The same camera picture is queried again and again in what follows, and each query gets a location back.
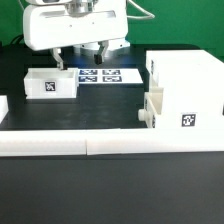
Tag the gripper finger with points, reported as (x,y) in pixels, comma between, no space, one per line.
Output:
(60,62)
(99,56)

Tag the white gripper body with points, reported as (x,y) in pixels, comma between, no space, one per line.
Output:
(51,24)

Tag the white drawer with tag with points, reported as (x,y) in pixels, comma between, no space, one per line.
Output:
(51,83)
(152,106)

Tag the white front drawer with tag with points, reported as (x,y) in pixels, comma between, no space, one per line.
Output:
(152,106)

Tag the white drawer cabinet box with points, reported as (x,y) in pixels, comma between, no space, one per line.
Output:
(193,88)

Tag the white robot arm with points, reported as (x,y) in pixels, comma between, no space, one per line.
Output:
(53,24)

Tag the white sheet of tags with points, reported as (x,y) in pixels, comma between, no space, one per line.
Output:
(110,76)

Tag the white fence piece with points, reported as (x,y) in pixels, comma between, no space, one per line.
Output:
(3,107)
(42,143)
(133,141)

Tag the white front fence right piece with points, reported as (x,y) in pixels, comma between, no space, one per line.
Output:
(133,141)

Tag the white front fence left piece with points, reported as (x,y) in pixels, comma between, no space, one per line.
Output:
(42,143)

